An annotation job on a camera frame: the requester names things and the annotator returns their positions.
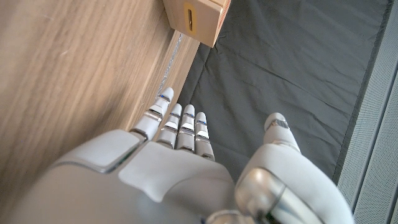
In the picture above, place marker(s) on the wooden coin box with slots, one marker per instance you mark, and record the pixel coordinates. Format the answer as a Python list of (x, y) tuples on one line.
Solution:
[(202, 21)]

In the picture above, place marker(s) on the grey tape line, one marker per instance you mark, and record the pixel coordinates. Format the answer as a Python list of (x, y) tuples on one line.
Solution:
[(169, 62)]

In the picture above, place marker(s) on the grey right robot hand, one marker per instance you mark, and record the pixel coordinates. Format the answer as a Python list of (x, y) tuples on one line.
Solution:
[(174, 177)]

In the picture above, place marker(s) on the grey perforated metal panel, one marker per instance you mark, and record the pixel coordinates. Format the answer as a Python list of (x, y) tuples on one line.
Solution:
[(376, 140)]

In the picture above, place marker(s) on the black fabric backdrop curtain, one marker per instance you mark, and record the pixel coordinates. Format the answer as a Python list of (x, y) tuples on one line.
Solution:
[(280, 71)]

